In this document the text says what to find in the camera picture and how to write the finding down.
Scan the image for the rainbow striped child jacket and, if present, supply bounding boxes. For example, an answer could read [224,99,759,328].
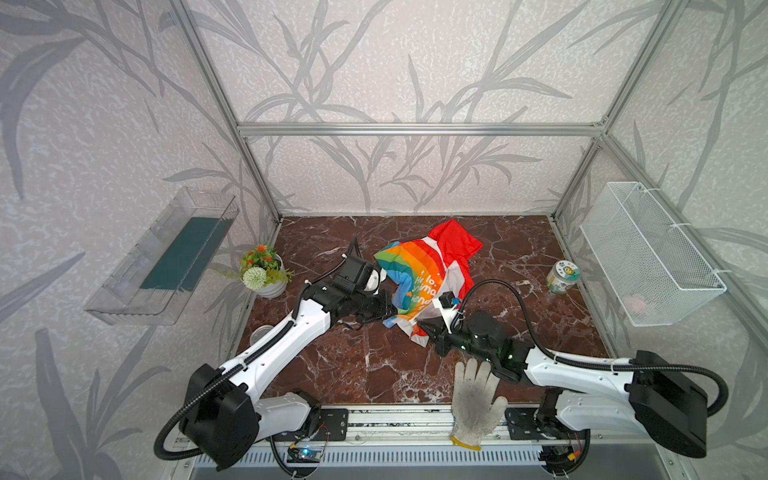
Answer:
[374,220,483,347]

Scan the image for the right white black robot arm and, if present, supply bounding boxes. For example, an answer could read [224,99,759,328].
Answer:
[418,311,709,458]

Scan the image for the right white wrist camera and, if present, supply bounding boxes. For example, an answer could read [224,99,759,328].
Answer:
[433,290,461,330]

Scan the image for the white wire mesh basket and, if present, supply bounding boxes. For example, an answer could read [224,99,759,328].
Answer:
[580,181,727,327]

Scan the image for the left corrugated black cable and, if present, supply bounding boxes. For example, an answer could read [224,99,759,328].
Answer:
[152,237,364,462]

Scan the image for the pink object in basket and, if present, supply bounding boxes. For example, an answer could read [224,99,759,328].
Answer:
[622,294,651,323]

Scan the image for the corrugated black cable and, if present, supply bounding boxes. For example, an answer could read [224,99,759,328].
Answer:
[152,237,364,462]
[455,278,731,419]

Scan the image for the aluminium cage frame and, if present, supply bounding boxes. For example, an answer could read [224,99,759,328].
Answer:
[167,0,768,451]

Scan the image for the white knit work glove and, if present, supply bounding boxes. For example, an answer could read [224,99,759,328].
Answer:
[450,358,508,451]

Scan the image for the clear acrylic wall shelf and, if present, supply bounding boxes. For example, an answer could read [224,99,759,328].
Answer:
[84,187,240,326]

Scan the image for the silver metal tin can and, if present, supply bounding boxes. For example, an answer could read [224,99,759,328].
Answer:
[249,325,273,346]

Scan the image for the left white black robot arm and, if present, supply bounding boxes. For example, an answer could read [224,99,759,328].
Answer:
[153,254,396,470]

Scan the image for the small green labelled jar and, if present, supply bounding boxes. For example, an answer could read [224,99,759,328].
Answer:
[546,260,581,295]

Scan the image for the right corrugated black cable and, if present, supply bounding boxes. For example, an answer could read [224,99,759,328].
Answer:
[455,278,731,419]

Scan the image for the green circuit board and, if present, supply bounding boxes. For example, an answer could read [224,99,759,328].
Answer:
[287,446,324,464]

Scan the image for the potted artificial flower plant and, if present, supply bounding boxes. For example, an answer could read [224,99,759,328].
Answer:
[214,244,295,299]

